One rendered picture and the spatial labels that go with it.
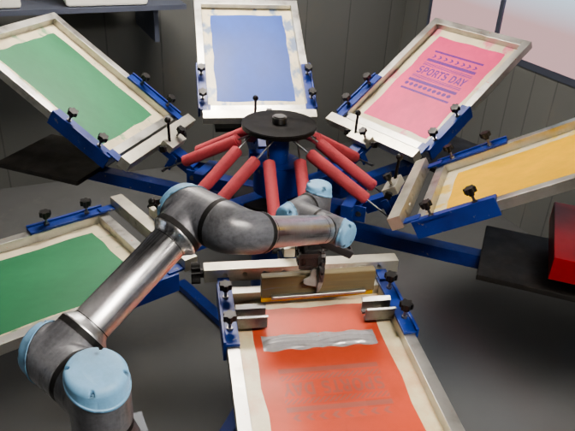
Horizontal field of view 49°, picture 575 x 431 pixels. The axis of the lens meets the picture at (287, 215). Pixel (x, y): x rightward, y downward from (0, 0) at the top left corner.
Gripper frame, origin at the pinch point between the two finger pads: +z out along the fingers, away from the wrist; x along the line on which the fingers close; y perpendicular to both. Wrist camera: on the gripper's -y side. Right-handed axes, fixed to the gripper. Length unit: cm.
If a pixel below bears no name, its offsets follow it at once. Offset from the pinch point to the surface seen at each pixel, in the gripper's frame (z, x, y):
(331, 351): 15.4, 13.2, -2.7
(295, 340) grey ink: 14.7, 8.2, 7.6
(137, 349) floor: 111, -105, 65
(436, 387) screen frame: 11.9, 35.3, -27.5
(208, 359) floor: 111, -93, 29
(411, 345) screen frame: 11.9, 17.1, -26.6
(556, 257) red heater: 0, -8, -86
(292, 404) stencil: 15.5, 33.4, 13.0
